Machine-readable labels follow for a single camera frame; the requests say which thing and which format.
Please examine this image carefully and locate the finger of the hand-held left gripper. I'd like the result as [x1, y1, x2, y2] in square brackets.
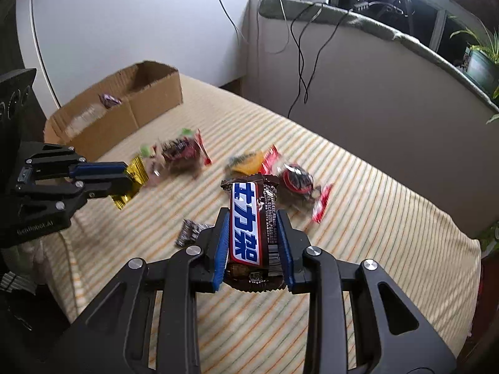
[23, 143, 130, 182]
[15, 175, 134, 219]

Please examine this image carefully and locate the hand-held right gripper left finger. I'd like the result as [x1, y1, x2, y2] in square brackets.
[66, 207, 230, 374]

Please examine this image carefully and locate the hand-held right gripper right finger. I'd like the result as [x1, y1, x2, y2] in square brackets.
[275, 208, 458, 374]

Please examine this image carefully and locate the brown chocolate bar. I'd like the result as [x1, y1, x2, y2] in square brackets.
[220, 175, 288, 292]

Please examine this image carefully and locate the gold candy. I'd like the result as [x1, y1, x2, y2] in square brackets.
[111, 155, 149, 211]

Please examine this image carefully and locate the cardboard box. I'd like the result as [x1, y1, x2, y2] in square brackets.
[44, 61, 184, 164]

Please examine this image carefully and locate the clear red candy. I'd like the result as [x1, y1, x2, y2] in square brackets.
[261, 145, 334, 224]
[154, 129, 213, 180]

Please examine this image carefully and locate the person's left forearm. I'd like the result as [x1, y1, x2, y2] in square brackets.
[0, 239, 52, 294]

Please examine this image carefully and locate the small silver wrapped candy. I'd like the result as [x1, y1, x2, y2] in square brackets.
[174, 219, 214, 248]

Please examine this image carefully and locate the purple wrapped candy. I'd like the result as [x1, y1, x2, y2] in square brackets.
[97, 93, 123, 109]

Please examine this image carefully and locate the orange wrapped candy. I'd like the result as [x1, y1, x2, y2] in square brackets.
[225, 151, 266, 177]

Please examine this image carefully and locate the striped bed sheet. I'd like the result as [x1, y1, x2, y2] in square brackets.
[45, 74, 483, 374]

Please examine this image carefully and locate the white wardrobe panel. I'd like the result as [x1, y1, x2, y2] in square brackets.
[16, 0, 251, 108]

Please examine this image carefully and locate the beige headboard with green cover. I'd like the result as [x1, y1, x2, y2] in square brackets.
[249, 0, 499, 239]

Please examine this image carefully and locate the potted green plant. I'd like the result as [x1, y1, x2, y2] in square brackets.
[449, 16, 499, 125]

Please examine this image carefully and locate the black cable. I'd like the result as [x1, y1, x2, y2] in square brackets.
[288, 3, 324, 118]
[298, 8, 351, 104]

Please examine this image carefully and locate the thin dark cable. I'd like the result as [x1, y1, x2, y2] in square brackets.
[205, 0, 243, 43]

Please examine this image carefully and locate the white cable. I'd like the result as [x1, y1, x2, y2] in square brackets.
[254, 0, 291, 54]

